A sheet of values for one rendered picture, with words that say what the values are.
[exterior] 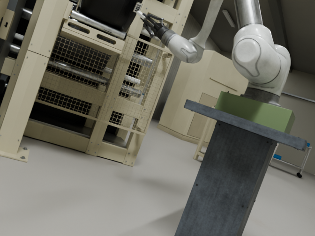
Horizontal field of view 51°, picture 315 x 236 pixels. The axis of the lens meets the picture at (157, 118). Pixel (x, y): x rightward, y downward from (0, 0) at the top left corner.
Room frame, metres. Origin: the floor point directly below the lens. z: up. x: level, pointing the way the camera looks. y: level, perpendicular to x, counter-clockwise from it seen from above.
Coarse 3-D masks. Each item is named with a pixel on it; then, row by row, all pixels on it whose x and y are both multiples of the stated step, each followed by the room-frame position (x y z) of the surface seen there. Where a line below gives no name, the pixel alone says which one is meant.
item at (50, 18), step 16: (48, 0) 1.91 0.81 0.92; (64, 0) 1.94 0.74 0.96; (48, 16) 1.92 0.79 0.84; (48, 32) 1.93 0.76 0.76; (32, 48) 1.91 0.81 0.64; (48, 48) 1.94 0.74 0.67; (32, 64) 1.92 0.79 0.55; (16, 80) 1.91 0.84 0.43; (32, 80) 1.93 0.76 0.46; (16, 96) 1.91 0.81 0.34; (32, 96) 1.94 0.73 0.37; (16, 112) 1.92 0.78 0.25; (0, 128) 1.90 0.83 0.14; (16, 128) 1.93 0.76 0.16; (0, 144) 1.91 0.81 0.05; (16, 144) 1.94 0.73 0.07
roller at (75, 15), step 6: (72, 12) 1.88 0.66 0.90; (78, 12) 1.91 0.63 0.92; (78, 18) 1.90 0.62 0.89; (84, 18) 1.91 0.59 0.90; (90, 18) 1.93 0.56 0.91; (90, 24) 1.93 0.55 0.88; (96, 24) 1.94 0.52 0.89; (102, 24) 1.95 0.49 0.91; (102, 30) 1.97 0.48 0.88; (108, 30) 1.96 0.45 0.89; (114, 30) 1.97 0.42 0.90; (120, 30) 2.00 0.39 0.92; (120, 36) 1.99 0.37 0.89; (126, 36) 2.00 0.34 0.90
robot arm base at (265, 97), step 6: (246, 90) 1.54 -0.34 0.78; (252, 90) 1.50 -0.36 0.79; (258, 90) 1.48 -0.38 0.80; (246, 96) 1.47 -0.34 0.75; (252, 96) 1.48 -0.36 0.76; (258, 96) 1.47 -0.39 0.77; (264, 96) 1.47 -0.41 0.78; (270, 96) 1.47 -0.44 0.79; (276, 96) 1.48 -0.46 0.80; (264, 102) 1.46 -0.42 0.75; (270, 102) 1.45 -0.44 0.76; (276, 102) 1.49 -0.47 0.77
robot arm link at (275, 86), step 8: (280, 48) 1.48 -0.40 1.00; (280, 56) 1.44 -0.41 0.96; (288, 56) 1.48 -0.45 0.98; (288, 64) 1.48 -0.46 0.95; (280, 72) 1.43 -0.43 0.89; (288, 72) 1.50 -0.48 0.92; (248, 80) 1.51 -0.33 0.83; (272, 80) 1.43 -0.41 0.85; (280, 80) 1.46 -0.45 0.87; (256, 88) 1.48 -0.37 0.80; (264, 88) 1.47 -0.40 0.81; (272, 88) 1.47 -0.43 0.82; (280, 88) 1.49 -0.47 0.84
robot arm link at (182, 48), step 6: (174, 36) 1.78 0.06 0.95; (174, 42) 1.76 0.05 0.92; (180, 42) 1.75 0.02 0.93; (186, 42) 1.76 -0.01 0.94; (168, 48) 1.82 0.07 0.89; (174, 48) 1.76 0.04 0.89; (180, 48) 1.75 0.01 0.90; (186, 48) 1.74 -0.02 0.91; (192, 48) 1.75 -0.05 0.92; (174, 54) 1.79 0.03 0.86; (180, 54) 1.75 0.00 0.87; (186, 54) 1.74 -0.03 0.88; (192, 54) 1.74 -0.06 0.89; (186, 60) 1.76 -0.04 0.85; (192, 60) 1.78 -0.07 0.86
